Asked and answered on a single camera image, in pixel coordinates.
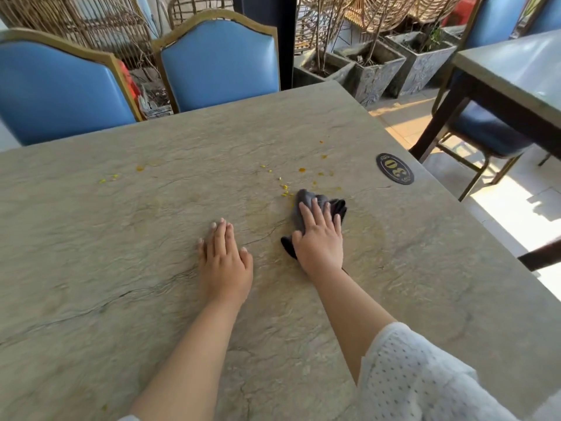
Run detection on grey table black legs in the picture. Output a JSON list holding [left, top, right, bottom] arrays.
[[410, 28, 561, 272]]

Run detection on scattered yellow food crumbs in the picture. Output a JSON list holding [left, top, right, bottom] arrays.
[[97, 140, 344, 411]]

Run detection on grey stone planter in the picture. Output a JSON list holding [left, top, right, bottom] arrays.
[[140, 82, 174, 119], [439, 25, 468, 44], [292, 49, 356, 91], [334, 39, 407, 108], [385, 31, 458, 98]]

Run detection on person's left hand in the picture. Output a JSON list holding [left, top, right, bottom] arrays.
[[197, 218, 254, 305]]

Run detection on person's right forearm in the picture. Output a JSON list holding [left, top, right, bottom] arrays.
[[306, 267, 397, 387]]

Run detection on group of rattan chairs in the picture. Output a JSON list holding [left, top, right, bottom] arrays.
[[0, 0, 465, 71]]

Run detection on person's left forearm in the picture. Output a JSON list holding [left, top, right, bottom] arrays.
[[129, 298, 246, 421]]

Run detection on person's right hand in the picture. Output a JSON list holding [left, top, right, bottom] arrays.
[[291, 198, 345, 279]]

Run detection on black oval number plate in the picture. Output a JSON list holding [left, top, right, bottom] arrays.
[[376, 153, 415, 185]]

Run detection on blue padded chair gold frame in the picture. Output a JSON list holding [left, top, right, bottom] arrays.
[[151, 9, 281, 113], [431, 0, 535, 202], [521, 0, 561, 36], [0, 28, 146, 147]]

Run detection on grey stone table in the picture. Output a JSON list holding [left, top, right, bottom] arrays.
[[0, 81, 561, 421]]

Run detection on dark grey cloth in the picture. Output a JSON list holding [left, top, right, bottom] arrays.
[[280, 188, 349, 276]]

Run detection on black pillar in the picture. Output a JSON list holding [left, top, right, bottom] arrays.
[[232, 0, 299, 91]]

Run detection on white dotted right sleeve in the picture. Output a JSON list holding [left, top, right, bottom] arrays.
[[357, 322, 520, 421]]

